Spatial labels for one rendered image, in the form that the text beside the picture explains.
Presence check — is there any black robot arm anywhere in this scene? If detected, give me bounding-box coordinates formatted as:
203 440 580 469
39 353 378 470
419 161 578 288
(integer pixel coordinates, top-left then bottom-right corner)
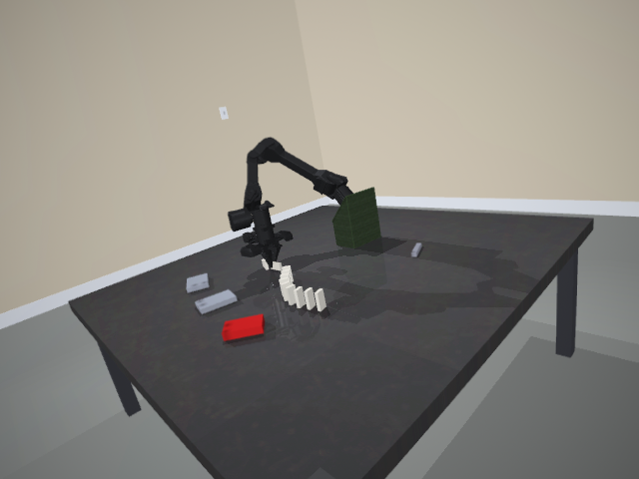
228 138 353 232

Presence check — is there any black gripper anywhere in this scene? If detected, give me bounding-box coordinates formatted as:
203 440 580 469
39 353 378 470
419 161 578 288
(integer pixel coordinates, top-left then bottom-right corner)
241 222 293 268

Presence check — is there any red rectangular block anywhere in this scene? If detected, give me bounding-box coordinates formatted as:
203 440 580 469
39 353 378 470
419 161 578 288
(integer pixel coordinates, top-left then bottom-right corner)
222 314 265 341

